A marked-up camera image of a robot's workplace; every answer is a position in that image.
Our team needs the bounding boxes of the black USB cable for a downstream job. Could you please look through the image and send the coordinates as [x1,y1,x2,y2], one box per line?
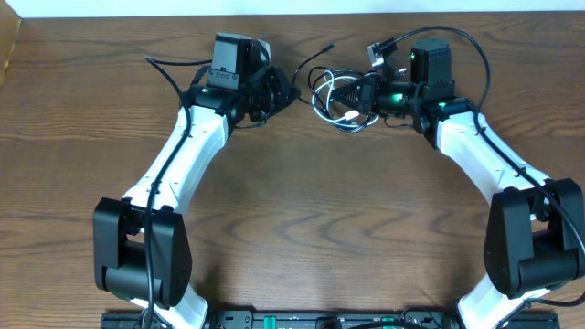
[292,43,383,134]

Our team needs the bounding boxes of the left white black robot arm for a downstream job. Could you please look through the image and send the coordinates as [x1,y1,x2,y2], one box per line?
[92,33,300,328]

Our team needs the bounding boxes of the white USB cable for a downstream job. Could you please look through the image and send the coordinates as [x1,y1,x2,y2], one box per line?
[311,70,380,130]

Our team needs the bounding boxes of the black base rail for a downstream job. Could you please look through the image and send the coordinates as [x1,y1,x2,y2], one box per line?
[99,307,561,329]

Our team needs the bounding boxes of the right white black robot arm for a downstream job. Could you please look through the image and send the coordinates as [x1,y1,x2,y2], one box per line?
[326,38,584,328]

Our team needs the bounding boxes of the cardboard box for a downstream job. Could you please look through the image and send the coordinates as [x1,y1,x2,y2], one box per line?
[0,0,22,85]

